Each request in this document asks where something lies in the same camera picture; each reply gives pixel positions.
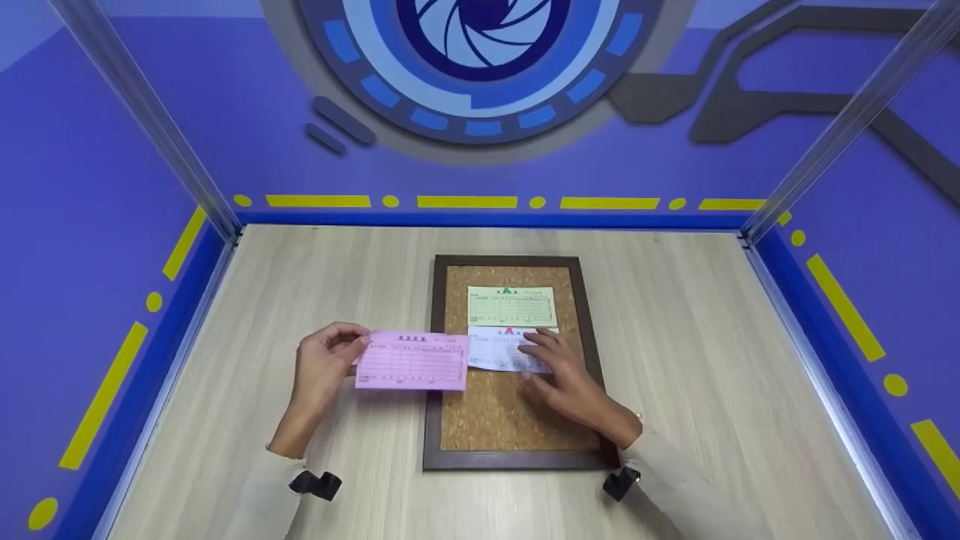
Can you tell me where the person's left hand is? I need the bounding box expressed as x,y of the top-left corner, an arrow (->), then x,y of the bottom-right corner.
295,322 -> 372,415

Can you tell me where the person's right hand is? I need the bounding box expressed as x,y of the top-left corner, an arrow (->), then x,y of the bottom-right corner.
517,328 -> 644,451

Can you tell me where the pink form paper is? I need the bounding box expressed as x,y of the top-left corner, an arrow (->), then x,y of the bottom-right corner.
354,330 -> 471,392

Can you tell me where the person's right forearm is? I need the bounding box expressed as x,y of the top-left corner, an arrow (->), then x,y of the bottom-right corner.
619,424 -> 777,540

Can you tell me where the person's left forearm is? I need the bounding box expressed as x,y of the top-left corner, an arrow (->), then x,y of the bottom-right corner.
221,405 -> 335,540

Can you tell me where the white form paper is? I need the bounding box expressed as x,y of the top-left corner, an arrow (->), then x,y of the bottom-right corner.
466,325 -> 560,374

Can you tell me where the green form paper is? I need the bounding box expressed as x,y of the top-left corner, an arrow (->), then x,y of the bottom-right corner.
467,285 -> 559,329

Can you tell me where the dark framed cork board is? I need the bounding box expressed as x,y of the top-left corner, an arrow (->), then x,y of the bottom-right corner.
422,255 -> 622,472

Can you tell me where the black wrist band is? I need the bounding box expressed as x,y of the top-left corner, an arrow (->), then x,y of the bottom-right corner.
602,465 -> 643,502
289,469 -> 344,502

